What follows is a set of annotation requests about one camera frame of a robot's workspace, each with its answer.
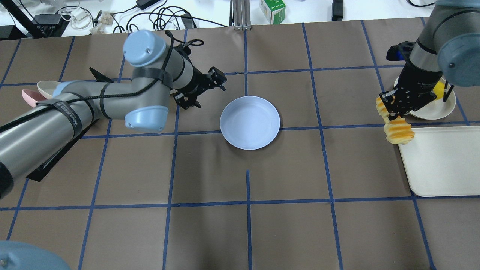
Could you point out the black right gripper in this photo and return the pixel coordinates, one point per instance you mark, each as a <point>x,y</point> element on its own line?
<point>419,85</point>

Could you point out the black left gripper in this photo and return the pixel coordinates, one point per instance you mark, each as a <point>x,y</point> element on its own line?
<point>192,81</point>

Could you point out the striped bread loaf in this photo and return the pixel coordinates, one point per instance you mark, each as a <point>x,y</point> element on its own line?
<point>397,131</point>

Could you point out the cream plate under lemon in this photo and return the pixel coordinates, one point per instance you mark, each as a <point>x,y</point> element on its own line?
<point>436,110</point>

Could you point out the black power adapter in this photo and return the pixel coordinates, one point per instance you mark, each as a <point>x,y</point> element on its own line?
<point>144,4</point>

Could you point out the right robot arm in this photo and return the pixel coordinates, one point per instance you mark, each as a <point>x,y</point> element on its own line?
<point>448,46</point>

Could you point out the cream rectangular tray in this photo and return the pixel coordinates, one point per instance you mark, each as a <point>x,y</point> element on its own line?
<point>443,161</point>

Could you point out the green white box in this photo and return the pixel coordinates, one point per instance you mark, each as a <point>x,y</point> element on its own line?
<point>274,10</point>

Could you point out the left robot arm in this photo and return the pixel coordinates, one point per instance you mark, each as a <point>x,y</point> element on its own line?
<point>159,67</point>

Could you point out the light blue plate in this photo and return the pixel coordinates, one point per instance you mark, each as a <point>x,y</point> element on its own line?
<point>250,122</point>

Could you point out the pink plate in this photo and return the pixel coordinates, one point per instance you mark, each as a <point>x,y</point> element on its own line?
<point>32,97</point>

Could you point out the aluminium frame post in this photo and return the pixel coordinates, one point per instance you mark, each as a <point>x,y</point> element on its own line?
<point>240,15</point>

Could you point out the yellow lemon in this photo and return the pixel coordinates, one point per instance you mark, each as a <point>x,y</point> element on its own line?
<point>439,90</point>

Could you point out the cream plate in rack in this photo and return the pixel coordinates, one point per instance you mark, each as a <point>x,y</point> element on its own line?
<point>46,88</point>

